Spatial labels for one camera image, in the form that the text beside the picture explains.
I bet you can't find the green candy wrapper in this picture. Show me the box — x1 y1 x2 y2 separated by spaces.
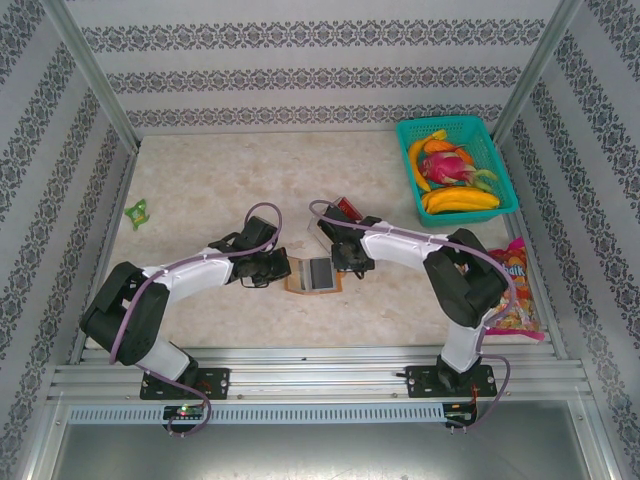
124 198 154 232

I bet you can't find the pink dragon fruit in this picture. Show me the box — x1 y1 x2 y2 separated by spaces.
417 144 500 194

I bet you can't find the colourful fruit candy bag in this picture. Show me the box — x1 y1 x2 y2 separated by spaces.
482 236 546 344

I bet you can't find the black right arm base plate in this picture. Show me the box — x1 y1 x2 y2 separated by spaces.
403 364 500 400

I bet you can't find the teal plastic basket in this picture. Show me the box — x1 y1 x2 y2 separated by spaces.
396 115 520 229

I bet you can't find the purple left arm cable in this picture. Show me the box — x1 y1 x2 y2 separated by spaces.
107 201 285 440

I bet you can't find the yellow banana bunch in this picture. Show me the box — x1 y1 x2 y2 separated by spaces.
421 184 501 216

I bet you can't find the single curved yellow banana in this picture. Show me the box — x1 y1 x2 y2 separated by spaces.
408 138 432 193

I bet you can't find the black credit card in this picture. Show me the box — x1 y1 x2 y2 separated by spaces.
309 258 335 291

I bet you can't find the aluminium frame post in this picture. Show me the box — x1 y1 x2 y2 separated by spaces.
491 0 585 146
38 0 142 151

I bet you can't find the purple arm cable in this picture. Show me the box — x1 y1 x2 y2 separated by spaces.
107 201 285 440
308 199 519 434

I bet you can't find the orange toy fruit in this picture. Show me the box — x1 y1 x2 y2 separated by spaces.
424 138 474 164

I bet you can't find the grey slotted cable duct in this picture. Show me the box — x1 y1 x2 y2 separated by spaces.
67 402 447 425

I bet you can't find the aluminium side rail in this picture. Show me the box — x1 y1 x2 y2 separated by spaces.
68 147 143 365
502 214 571 360

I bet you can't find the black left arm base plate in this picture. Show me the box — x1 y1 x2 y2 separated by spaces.
139 367 232 401

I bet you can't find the orange card holder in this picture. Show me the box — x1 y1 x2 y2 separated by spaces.
284 254 345 297

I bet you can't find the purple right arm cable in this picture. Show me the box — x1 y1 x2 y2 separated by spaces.
308 199 519 434

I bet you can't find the clear plastic card box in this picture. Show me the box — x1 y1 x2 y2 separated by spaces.
306 197 365 253

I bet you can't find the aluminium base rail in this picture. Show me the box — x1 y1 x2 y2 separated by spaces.
47 345 594 401

